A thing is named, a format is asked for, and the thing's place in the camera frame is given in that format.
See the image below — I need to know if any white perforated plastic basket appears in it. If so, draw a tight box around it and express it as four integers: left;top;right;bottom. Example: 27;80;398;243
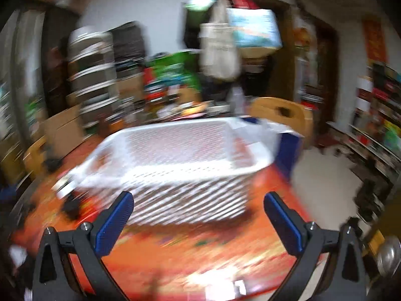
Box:
54;118;278;225

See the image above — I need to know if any metal pot lid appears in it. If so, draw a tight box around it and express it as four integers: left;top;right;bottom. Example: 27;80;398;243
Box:
376;236;401;277

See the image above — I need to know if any red patterned tablecloth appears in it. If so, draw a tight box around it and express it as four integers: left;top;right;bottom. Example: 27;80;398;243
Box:
9;134;327;301

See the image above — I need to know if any blue and white paper bag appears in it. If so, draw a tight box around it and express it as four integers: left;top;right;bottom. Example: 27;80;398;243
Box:
241;117;304;181

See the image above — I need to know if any brown cardboard box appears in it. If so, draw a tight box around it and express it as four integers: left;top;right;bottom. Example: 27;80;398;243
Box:
41;105;84;158

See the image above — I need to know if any white cubby shelf unit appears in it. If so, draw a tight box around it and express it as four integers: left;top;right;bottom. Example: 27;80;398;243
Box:
328;61;400;183

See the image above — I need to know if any white plastic drawer tower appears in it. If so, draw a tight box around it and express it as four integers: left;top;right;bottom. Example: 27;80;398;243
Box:
67;27;120;128

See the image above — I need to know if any green shopping bag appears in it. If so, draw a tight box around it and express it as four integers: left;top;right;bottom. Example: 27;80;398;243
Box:
148;49;201;91

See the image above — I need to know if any black suitcase on stack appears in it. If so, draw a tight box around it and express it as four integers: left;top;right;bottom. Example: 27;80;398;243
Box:
108;21;146;78

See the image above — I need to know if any beige canvas tote bag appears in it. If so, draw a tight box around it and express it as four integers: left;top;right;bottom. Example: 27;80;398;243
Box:
199;0;241;82

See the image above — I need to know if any light blue printed hanging bag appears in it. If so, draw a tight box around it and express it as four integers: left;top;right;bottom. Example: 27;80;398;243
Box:
227;8;282;59

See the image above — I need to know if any wooden chair with handle hole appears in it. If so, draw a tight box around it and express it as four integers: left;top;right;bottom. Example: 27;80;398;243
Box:
249;97;313;149

